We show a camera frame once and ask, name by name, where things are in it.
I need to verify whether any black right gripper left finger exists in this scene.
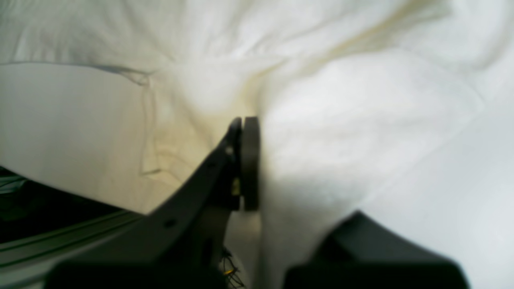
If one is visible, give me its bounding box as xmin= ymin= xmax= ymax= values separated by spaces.
xmin=44 ymin=117 xmax=261 ymax=289

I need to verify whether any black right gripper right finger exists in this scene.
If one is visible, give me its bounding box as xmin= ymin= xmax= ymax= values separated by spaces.
xmin=284 ymin=212 xmax=469 ymax=289

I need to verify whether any white printed T-shirt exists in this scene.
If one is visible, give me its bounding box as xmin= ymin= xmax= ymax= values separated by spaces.
xmin=1 ymin=0 xmax=513 ymax=289

